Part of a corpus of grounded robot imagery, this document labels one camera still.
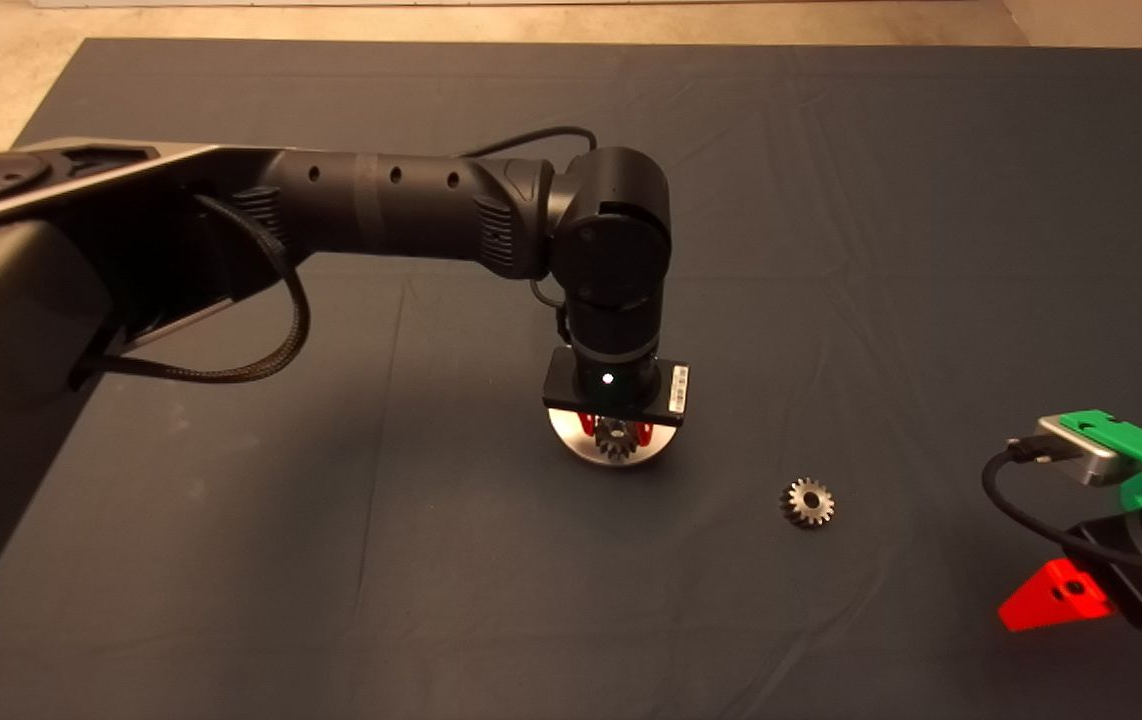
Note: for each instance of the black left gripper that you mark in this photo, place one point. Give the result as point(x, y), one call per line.
point(631, 390)

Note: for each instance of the steel planetary gear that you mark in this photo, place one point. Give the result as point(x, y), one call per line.
point(616, 447)
point(797, 508)

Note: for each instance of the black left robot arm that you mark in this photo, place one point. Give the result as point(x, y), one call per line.
point(381, 210)

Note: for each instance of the round metal carrier plate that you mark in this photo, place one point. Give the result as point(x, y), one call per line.
point(571, 445)

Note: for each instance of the dark grey table cloth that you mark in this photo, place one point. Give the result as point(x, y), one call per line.
point(831, 200)

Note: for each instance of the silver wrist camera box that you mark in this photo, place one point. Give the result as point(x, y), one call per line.
point(1081, 452)

